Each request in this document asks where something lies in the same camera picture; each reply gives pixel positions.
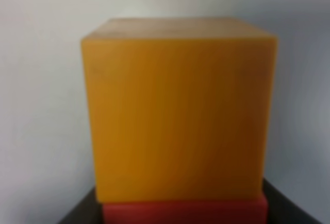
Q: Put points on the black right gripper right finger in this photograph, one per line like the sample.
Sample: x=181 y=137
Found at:
x=281 y=210

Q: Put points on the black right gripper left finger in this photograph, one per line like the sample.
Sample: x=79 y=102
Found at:
x=87 y=211

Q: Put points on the red block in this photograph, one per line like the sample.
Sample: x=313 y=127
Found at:
x=220 y=211

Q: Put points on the orange block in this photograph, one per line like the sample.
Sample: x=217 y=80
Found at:
x=178 y=108

